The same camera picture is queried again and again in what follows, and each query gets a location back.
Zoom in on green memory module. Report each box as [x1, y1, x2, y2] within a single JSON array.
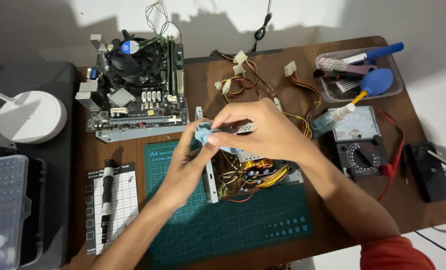
[[166, 35, 178, 96]]

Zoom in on thin loose wires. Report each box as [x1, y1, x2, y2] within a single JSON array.
[[144, 0, 183, 44]]

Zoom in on red sleeve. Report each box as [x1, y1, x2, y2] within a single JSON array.
[[359, 235, 437, 270]]

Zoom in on translucent grey plastic case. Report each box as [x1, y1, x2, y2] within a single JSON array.
[[0, 154, 33, 270]]

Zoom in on blue handled brush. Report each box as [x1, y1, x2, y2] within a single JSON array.
[[342, 41, 405, 65]]

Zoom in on red multimeter probe lead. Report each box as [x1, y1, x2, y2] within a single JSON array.
[[373, 107, 406, 202]]

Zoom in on light blue cleaning cloth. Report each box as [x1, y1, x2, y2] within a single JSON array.
[[194, 121, 242, 155]]

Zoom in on computer motherboard on metal tray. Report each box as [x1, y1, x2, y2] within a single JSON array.
[[75, 34, 190, 143]]

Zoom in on black processor cooler fan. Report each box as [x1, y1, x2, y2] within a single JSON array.
[[104, 29, 164, 85]]

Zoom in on black analog multimeter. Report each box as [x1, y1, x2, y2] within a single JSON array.
[[327, 106, 389, 181]]

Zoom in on power supply cable bundle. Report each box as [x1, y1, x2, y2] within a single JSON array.
[[209, 49, 322, 141]]

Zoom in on black side table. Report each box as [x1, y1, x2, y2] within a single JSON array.
[[0, 61, 78, 270]]

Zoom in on black rectangular stand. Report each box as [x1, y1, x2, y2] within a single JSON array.
[[402, 142, 446, 203]]

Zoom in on person's left hand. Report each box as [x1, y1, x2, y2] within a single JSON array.
[[156, 119, 224, 213]]

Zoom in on black hanging cable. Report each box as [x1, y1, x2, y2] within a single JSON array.
[[250, 0, 273, 53]]

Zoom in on white gridded screw mat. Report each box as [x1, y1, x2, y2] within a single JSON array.
[[84, 161, 140, 257]]

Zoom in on black and silver screwdriver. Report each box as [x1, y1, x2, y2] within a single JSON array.
[[101, 159, 115, 244]]

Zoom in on clear plastic tool container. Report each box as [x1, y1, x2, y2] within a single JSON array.
[[315, 46, 404, 104]]

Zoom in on blue rubber air blower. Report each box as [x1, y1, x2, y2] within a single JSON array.
[[351, 68, 395, 106]]

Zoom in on blue floor cable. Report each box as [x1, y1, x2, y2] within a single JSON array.
[[413, 230, 446, 258]]

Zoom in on pink brush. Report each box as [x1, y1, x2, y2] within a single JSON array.
[[317, 57, 378, 76]]

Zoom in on black brush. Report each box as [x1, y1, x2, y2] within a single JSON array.
[[312, 69, 363, 81]]

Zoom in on open metal power supply unit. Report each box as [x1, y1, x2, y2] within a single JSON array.
[[195, 106, 305, 204]]

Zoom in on white round lamp base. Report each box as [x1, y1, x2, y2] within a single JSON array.
[[0, 79, 68, 145]]

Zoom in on green cutting mat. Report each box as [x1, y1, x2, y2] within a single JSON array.
[[144, 140, 314, 268]]

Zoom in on person's right hand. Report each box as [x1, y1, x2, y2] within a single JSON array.
[[207, 98, 314, 166]]

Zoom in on clear spray bottle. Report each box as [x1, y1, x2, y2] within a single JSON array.
[[311, 103, 357, 136]]

